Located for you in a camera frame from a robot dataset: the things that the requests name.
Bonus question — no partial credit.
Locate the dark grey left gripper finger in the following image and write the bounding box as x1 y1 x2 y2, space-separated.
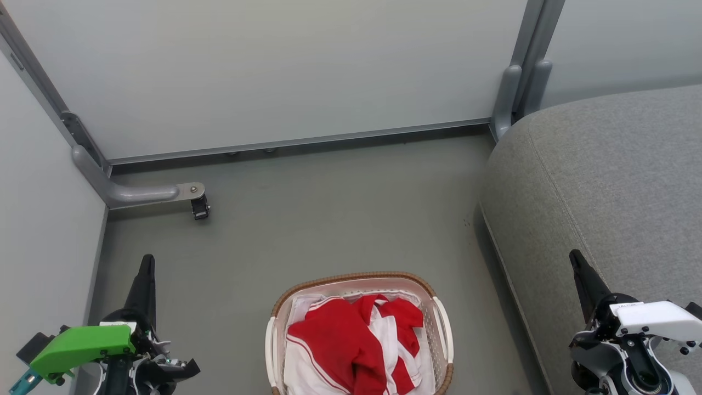
123 254 157 330

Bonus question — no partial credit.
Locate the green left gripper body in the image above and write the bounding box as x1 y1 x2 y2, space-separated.
30 308 161 385

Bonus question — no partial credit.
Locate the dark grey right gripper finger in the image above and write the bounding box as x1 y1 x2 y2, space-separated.
569 250 613 324

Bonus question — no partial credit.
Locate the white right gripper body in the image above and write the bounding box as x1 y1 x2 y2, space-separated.
586 294 702 345

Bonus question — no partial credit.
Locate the red and white jersey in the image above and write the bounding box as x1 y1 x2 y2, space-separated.
284 294 426 395

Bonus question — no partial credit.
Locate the grey fabric sofa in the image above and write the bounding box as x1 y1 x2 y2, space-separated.
480 83 702 395

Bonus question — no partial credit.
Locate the teal connector piece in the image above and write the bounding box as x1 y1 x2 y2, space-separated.
8 368 43 395

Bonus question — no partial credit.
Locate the grey partition foot with plate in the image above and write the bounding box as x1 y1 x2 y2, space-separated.
71 145 206 210

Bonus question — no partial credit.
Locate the white laundry basket brown rim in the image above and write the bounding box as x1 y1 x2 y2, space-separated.
265 272 455 395

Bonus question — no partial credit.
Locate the grey curved partition foot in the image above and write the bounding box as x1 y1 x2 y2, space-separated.
490 64 523 143
520 58 553 119

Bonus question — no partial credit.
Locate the grey side panel rail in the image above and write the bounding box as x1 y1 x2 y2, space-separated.
82 205 110 325

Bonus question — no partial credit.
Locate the grey panel bottom rail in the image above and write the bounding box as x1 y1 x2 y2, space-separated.
109 117 492 166

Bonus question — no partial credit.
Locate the grey corner partition post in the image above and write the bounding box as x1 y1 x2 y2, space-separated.
0 4 112 177

